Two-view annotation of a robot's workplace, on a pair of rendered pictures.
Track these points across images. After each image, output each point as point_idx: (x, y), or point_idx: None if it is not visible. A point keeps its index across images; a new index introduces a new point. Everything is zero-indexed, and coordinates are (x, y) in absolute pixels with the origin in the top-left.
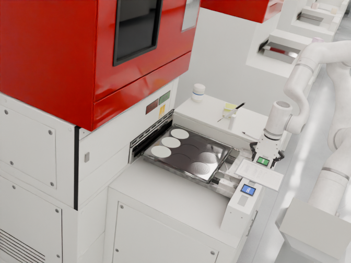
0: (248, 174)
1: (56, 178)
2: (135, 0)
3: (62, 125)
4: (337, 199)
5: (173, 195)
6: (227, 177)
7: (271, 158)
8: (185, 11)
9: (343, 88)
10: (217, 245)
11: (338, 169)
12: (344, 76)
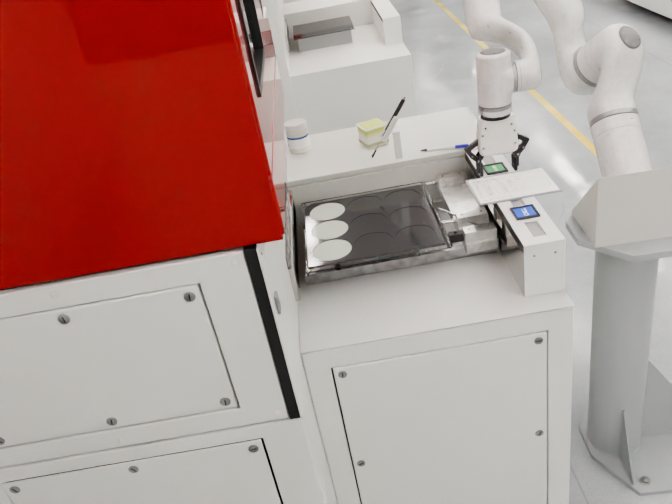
0: (499, 194)
1: (232, 382)
2: None
3: (214, 264)
4: (645, 148)
5: (411, 300)
6: (464, 222)
7: (499, 159)
8: None
9: None
10: (541, 322)
11: (619, 106)
12: None
